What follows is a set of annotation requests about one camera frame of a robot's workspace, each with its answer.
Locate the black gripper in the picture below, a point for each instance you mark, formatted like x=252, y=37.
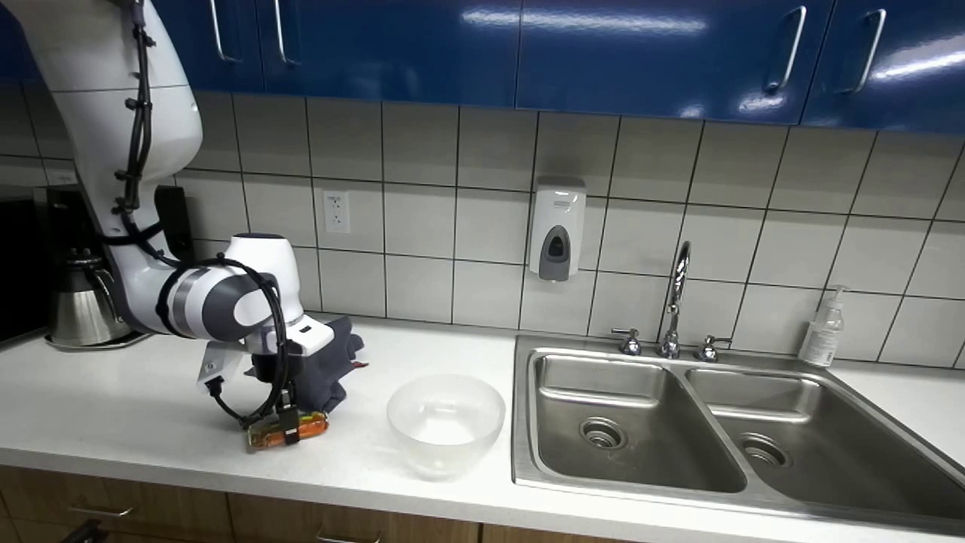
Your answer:
x=266, y=368

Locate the orange granola bar packet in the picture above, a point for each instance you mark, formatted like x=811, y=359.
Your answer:
x=312, y=426

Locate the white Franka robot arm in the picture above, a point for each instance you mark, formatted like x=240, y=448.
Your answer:
x=90, y=121

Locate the translucent white plastic bowl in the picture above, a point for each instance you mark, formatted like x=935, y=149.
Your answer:
x=443, y=426

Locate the wooden lower cabinet front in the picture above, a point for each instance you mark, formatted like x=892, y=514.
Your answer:
x=169, y=500
x=401, y=530

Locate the steel coffee carafe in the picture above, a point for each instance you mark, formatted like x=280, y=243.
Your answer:
x=78, y=305

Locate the black coffee maker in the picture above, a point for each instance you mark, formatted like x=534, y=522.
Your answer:
x=63, y=214

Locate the black microwave oven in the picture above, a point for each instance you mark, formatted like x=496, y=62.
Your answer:
x=16, y=271

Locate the chrome faucet knob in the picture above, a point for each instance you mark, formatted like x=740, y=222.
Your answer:
x=712, y=348
x=628, y=341

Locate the chrome faucet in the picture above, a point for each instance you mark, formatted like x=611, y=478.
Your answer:
x=673, y=291

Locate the stainless steel double sink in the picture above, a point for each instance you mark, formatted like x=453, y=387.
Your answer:
x=723, y=432

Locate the clear soap pump bottle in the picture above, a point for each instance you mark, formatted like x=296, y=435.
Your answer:
x=820, y=332

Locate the white wall outlet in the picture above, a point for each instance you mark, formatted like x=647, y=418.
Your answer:
x=334, y=213

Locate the white wall soap dispenser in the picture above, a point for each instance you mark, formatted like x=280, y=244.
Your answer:
x=556, y=226

